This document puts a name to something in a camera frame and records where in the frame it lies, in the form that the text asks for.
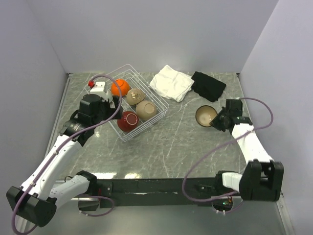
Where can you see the white folded cloth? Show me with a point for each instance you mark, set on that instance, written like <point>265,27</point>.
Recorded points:
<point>171,84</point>

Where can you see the dark brown striped bowl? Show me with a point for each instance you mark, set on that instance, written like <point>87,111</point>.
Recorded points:
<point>204,115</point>

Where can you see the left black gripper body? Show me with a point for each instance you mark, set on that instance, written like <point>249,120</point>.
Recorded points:
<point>105,111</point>

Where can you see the black folded cloth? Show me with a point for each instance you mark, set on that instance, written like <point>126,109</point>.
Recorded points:
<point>207,86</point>

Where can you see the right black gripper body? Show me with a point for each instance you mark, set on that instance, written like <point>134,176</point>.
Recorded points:
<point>219,121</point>

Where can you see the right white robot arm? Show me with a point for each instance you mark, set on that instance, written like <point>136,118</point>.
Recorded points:
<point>262,177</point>

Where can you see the aluminium frame rail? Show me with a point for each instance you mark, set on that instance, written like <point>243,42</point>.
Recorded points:
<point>37,103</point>

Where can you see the black base beam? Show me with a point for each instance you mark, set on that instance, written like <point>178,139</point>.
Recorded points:
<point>159,192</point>

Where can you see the tan floral bowl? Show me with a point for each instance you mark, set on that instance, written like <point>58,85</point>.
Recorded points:
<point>145,110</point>

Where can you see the red ceramic bowl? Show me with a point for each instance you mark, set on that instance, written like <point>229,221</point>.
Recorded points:
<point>128,122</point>

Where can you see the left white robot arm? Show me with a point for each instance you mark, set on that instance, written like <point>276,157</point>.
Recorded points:
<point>37,200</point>

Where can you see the white wire dish rack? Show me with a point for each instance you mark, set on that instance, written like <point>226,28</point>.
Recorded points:
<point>137,81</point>

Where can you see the orange ceramic bowl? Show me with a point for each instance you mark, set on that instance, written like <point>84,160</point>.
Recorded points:
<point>122,84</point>

